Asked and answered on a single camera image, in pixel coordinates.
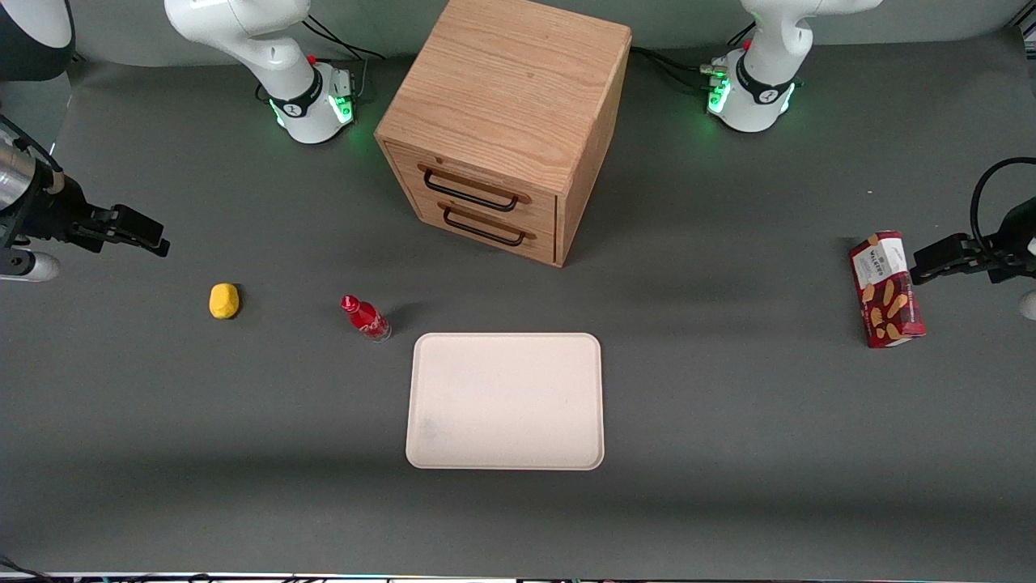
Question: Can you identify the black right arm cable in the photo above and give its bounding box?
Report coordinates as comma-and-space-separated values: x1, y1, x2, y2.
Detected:
0, 115, 66, 197

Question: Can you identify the short black drawer handle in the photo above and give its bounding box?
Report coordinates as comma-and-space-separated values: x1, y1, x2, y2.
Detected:
438, 202, 537, 248

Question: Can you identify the black base cable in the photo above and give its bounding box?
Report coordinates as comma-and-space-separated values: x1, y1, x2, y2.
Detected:
630, 23, 758, 92
303, 15, 388, 106

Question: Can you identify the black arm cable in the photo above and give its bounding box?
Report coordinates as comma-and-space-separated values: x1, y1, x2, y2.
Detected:
969, 156, 1036, 262
0, 115, 66, 197

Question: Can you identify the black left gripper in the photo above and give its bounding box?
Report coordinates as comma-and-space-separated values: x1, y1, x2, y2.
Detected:
911, 198, 1036, 287

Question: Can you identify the long black drawer handle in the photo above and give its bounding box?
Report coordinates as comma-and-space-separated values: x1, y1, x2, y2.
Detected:
418, 162, 533, 214

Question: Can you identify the wooden two-drawer cabinet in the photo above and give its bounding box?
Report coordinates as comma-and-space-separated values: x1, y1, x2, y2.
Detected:
374, 0, 633, 269

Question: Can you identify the red coke bottle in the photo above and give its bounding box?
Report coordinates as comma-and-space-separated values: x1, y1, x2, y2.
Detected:
340, 295, 393, 343

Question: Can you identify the narrow wooden drawer front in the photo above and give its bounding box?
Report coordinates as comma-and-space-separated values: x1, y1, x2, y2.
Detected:
405, 188, 559, 267

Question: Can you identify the black left base cable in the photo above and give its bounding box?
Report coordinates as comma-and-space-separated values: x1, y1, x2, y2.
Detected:
630, 23, 758, 92

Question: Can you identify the black right base cable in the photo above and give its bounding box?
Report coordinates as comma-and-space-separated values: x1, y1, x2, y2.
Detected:
303, 15, 388, 106

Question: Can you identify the red shortbread biscuit box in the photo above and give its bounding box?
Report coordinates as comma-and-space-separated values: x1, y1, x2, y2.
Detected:
848, 230, 928, 350

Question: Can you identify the yellow lemon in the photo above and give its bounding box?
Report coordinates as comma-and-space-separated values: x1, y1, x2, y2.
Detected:
209, 283, 241, 321

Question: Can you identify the wide wooden drawer front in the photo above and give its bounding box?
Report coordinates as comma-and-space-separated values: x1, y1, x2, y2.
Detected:
385, 141, 559, 236

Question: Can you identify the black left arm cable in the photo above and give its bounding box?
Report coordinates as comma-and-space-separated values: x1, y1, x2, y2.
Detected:
969, 156, 1036, 262

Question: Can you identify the beige rectangular tray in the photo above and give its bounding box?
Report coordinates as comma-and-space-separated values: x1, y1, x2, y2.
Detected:
405, 332, 606, 471

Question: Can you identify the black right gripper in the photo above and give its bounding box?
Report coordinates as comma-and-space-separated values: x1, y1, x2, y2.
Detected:
28, 173, 172, 258

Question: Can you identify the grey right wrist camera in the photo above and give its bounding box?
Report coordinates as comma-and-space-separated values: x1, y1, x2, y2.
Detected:
0, 250, 62, 283

